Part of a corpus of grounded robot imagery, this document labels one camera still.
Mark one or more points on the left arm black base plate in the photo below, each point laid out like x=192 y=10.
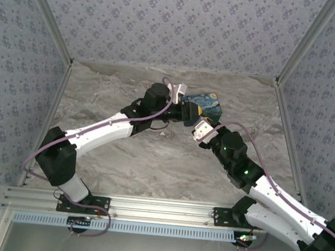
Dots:
x=100 y=203

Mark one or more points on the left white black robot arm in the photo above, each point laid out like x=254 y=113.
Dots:
x=102 y=128

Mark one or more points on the small black controller board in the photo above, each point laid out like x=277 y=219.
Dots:
x=79 y=221
x=244 y=238

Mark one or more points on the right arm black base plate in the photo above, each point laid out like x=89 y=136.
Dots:
x=222 y=217

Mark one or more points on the starry night print box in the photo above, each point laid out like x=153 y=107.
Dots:
x=209 y=104

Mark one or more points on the aluminium corner post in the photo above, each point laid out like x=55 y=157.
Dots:
x=49 y=16
x=309 y=41

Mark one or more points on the aluminium front rail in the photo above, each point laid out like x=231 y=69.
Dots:
x=159 y=209

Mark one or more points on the aluminium side rail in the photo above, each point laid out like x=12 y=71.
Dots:
x=291 y=146
x=47 y=123

